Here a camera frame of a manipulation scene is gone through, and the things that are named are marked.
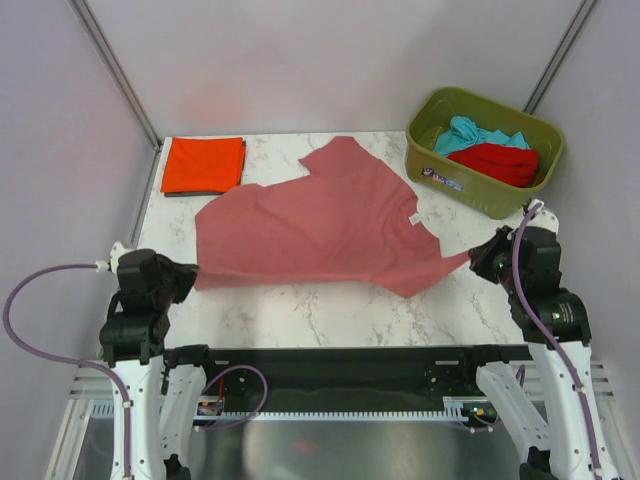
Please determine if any pink t-shirt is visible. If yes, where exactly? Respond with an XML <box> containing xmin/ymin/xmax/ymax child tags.
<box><xmin>195</xmin><ymin>136</ymin><xmax>469</xmax><ymax>298</ymax></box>

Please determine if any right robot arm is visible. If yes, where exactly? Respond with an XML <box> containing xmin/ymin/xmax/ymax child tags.
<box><xmin>457</xmin><ymin>226</ymin><xmax>620</xmax><ymax>479</ymax></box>

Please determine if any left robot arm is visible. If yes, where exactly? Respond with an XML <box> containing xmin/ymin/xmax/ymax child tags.
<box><xmin>99</xmin><ymin>242</ymin><xmax>220</xmax><ymax>479</ymax></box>

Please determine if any red t-shirt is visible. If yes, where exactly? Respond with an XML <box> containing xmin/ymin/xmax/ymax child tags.
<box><xmin>448</xmin><ymin>143</ymin><xmax>539</xmax><ymax>188</ymax></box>

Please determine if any olive green plastic basket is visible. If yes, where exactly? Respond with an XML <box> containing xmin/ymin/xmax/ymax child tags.
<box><xmin>406</xmin><ymin>87</ymin><xmax>565</xmax><ymax>220</ymax></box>

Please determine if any folded orange t-shirt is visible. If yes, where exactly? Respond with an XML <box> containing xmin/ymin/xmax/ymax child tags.
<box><xmin>159</xmin><ymin>136</ymin><xmax>245</xmax><ymax>194</ymax></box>

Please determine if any turquoise t-shirt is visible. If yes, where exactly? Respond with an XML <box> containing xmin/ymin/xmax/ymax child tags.
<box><xmin>434</xmin><ymin>116</ymin><xmax>530</xmax><ymax>157</ymax></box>

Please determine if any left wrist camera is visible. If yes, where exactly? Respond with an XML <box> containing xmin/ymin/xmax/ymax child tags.
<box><xmin>95</xmin><ymin>241</ymin><xmax>133</xmax><ymax>274</ymax></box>

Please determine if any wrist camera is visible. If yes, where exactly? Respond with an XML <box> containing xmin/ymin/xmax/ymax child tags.
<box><xmin>95</xmin><ymin>241</ymin><xmax>133</xmax><ymax>274</ymax></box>
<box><xmin>523</xmin><ymin>198</ymin><xmax>559</xmax><ymax>234</ymax></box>

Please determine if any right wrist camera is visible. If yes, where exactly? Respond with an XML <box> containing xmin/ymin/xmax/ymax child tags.
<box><xmin>523</xmin><ymin>198</ymin><xmax>559</xmax><ymax>234</ymax></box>

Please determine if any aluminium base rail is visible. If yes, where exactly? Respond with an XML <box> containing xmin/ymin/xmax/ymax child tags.
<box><xmin>70</xmin><ymin>360</ymin><xmax>614</xmax><ymax>402</ymax></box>

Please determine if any white slotted cable duct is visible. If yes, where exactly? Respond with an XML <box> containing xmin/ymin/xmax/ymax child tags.
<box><xmin>90</xmin><ymin>399</ymin><xmax>497</xmax><ymax>423</ymax></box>

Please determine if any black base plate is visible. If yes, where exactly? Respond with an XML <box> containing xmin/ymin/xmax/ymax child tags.
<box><xmin>164</xmin><ymin>344</ymin><xmax>534</xmax><ymax>414</ymax></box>

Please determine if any right aluminium frame post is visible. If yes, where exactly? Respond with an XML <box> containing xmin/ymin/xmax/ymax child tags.
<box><xmin>523</xmin><ymin>0</ymin><xmax>600</xmax><ymax>115</ymax></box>

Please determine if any aluminium frame post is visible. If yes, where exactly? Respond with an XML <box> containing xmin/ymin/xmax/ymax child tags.
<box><xmin>68</xmin><ymin>0</ymin><xmax>162</xmax><ymax>151</ymax></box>
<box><xmin>523</xmin><ymin>0</ymin><xmax>600</xmax><ymax>115</ymax></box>

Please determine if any left aluminium frame post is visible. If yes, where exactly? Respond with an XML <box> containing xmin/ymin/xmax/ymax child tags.
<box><xmin>68</xmin><ymin>0</ymin><xmax>162</xmax><ymax>151</ymax></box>

